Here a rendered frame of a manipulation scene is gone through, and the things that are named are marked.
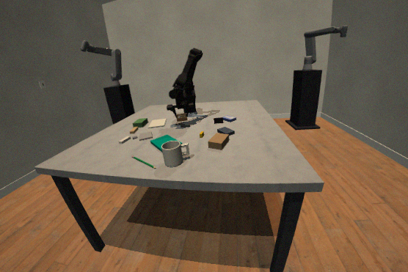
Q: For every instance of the light orange rectangular block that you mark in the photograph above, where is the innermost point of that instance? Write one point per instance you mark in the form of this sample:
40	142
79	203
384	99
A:
134	130

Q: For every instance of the cream rectangular block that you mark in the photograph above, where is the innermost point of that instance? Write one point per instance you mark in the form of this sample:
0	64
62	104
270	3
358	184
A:
124	140

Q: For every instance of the brown rectangular box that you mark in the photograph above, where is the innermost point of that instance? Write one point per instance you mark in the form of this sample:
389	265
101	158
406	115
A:
218	141

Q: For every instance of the wooden ball-in-hole puzzle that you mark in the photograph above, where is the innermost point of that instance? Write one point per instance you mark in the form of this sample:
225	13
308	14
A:
181	117

